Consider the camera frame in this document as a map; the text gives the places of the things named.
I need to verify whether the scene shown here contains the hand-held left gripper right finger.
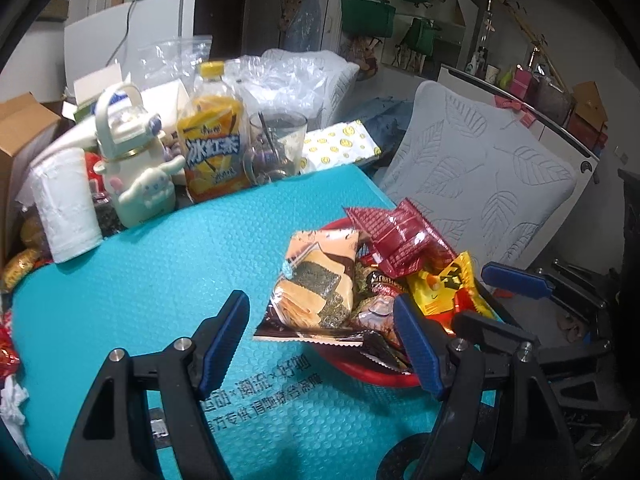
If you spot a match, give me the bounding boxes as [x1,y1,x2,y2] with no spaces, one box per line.
[392,294,583,480]

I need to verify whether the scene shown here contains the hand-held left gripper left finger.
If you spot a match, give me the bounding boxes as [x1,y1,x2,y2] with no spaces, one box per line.
[59,290,250,480]

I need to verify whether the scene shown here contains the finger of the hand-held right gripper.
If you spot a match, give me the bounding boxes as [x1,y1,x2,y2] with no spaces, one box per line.
[481,259,614,332]
[452,311,615,383]

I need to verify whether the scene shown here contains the red plastic basket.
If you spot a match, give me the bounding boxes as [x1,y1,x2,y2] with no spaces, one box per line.
[309,217,496,390]

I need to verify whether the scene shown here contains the yellow black snack packet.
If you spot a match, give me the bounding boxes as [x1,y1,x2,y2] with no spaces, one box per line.
[406,251,476,318]

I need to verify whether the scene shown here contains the brown patterned snack packet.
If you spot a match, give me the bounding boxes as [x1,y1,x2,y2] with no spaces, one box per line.
[352,260,408,333]

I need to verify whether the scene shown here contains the seaweed cracker packet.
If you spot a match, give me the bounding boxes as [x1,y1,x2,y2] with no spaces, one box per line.
[252,229,362,347]

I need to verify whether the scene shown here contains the dark red snack packet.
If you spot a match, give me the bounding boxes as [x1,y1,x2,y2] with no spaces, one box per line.
[344,198,458,281]

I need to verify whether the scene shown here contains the teal bubble mat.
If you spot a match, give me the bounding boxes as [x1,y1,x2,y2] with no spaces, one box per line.
[10,165,501,480]

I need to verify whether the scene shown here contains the grey leaf cushion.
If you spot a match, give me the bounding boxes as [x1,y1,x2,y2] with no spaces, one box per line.
[380,80,578,271]

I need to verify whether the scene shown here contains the white counter cabinet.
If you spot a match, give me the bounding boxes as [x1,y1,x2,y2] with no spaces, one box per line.
[437,64,601,201]

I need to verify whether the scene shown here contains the red ribbon bow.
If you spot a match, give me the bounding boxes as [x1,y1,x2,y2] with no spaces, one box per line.
[495,94,536,128]

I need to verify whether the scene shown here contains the cream character water bottle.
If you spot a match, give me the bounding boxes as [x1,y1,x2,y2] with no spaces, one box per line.
[93,84,186,228]

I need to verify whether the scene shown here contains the pink box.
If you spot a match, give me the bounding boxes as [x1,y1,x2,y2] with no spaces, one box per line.
[512,67,536,98]

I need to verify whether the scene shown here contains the iced tea bottle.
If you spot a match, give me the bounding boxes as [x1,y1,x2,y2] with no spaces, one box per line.
[177,61,251,204]

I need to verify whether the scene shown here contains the glass mug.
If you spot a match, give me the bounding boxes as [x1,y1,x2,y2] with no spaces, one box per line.
[247,111,308,186]

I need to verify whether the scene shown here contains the blue cloth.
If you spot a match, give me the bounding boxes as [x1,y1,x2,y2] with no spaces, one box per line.
[357,97,413,146]

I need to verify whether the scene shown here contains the wrapped toilet paper roll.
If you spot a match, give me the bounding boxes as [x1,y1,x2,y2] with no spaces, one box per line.
[29,147,103,264]

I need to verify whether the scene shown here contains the crumpled white tissue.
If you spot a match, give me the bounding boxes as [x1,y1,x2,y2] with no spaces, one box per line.
[0,377,28,426]

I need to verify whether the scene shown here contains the yellow snack bag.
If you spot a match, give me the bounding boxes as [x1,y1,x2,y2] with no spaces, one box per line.
[2,247,41,293]

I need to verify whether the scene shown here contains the red foil snack packet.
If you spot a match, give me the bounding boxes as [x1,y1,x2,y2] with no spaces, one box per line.
[0,310,21,378]

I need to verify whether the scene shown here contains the yellow smiley paper packet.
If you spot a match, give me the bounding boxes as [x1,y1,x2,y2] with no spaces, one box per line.
[302,120,383,173]

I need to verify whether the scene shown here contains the bamboo stick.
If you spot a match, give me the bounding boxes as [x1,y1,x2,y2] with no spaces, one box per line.
[482,0,566,88]

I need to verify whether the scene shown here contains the hanging mesh bag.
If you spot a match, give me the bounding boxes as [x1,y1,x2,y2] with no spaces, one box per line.
[347,35,381,78]

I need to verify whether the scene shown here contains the small white box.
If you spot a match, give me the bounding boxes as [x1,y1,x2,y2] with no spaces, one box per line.
[72,62,133,121]

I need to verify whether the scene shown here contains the clear zip bag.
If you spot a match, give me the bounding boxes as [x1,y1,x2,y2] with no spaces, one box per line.
[137,35,213,86]

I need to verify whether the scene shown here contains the cardboard box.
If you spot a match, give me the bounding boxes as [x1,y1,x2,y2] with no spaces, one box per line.
[0,92,63,176]

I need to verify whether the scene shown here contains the large green tote bag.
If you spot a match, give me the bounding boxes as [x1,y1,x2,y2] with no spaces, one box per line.
[341,0,396,38]

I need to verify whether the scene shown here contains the dark wooden door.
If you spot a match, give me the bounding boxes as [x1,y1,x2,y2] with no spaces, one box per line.
[192,0,248,61]

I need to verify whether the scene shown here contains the white fridge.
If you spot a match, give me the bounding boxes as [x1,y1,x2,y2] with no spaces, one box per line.
[64,0,198,106]

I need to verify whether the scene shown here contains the black power cable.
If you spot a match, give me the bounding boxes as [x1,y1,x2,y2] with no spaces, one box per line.
[106,0,137,70]

